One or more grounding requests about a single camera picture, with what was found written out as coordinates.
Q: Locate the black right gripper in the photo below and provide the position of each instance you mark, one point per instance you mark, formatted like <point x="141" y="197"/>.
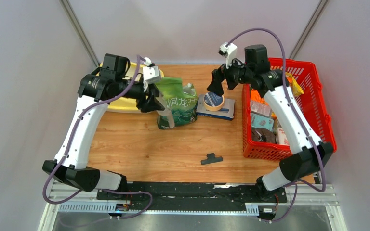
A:
<point x="218" y="75"/>

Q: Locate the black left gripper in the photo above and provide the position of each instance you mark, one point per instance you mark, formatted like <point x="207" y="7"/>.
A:
<point x="151" y="104"/>

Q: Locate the green cat litter bag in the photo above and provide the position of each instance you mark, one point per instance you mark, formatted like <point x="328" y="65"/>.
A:
<point x="180" y="99"/>

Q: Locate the black bag clip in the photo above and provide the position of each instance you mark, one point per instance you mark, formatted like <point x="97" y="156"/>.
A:
<point x="211" y="158"/>

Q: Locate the clear plastic scoop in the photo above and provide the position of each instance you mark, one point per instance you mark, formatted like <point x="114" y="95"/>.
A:
<point x="165" y="119"/>

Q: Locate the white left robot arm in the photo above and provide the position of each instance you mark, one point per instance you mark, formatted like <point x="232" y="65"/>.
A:
<point x="106" y="84"/>

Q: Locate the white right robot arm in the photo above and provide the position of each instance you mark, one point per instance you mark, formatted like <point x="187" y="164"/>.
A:
<point x="309" y="152"/>

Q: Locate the yellow litter box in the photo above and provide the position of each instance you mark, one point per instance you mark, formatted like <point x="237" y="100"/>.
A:
<point x="125" y="105"/>

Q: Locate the orange green box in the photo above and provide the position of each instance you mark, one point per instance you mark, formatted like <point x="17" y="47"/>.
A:
<point x="255" y="96"/>

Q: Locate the grey labelled box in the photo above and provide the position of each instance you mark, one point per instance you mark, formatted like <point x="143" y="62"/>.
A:
<point x="260" y="109"/>

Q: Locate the pink white box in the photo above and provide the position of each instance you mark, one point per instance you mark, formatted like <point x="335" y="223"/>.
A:
<point x="281" y="137"/>

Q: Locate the blue white card package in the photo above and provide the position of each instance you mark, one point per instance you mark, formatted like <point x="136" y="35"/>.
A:
<point x="225" y="106"/>

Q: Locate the teal packet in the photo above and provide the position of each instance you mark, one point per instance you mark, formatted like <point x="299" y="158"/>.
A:
<point x="259" y="121"/>

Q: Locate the dark brown packet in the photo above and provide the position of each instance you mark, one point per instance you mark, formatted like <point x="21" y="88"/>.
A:
<point x="263" y="135"/>

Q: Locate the yellow snack bag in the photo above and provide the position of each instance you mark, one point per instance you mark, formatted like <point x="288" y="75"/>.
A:
<point x="295" y="87"/>

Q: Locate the red plastic basket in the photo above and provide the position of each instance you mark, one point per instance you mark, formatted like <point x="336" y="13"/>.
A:
<point x="311" y="104"/>

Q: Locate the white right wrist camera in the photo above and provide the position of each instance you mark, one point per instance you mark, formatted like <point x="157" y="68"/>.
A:
<point x="229" y="51"/>

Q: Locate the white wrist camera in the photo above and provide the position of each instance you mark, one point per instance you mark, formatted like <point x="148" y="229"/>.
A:
<point x="151" y="73"/>
<point x="229" y="51"/>

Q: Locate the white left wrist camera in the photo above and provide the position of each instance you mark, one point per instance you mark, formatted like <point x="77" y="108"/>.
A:
<point x="151" y="73"/>

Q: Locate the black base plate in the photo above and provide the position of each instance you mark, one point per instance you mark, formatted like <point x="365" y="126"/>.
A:
<point x="192" y="196"/>

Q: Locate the aluminium frame rail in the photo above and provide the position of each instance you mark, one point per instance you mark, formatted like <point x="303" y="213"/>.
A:
<point x="299" y="198"/>

